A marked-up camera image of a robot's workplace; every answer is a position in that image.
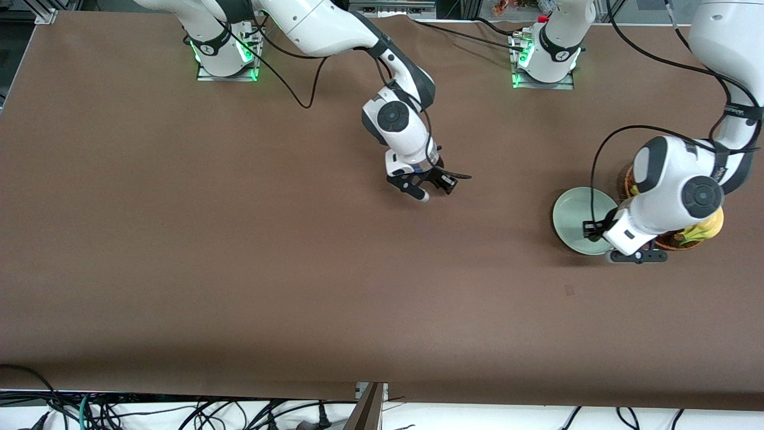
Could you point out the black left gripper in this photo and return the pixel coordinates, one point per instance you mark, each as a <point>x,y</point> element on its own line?
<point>592,229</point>

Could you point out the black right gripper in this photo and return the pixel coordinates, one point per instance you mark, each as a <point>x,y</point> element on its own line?
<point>440,175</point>

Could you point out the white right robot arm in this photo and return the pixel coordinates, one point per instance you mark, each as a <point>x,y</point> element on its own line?
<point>400,128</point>

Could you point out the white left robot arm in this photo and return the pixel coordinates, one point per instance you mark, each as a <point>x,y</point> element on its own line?
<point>668,185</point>

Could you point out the light green round plate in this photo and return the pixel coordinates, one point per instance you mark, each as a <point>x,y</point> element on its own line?
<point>570,218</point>

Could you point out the brown wicker basket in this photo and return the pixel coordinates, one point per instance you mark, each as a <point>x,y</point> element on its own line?
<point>668,242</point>

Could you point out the large yellow banana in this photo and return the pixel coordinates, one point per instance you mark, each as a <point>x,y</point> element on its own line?
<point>707,230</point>

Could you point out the brown table cover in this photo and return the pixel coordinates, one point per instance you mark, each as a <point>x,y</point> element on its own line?
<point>382,298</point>

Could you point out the grey electronics box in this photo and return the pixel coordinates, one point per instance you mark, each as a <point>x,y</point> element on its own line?
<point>391,9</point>

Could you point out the colourful background object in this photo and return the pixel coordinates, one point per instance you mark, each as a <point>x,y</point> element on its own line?
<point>504,7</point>

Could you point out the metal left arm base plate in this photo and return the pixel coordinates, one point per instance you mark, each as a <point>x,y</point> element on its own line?
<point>564,85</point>

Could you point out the aluminium profile post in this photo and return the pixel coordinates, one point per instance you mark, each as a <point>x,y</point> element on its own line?
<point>367,412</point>

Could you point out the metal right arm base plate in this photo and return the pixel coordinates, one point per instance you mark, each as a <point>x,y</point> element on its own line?
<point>206,76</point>

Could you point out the silver corner bracket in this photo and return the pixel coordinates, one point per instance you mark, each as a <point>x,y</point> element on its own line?
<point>45,15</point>

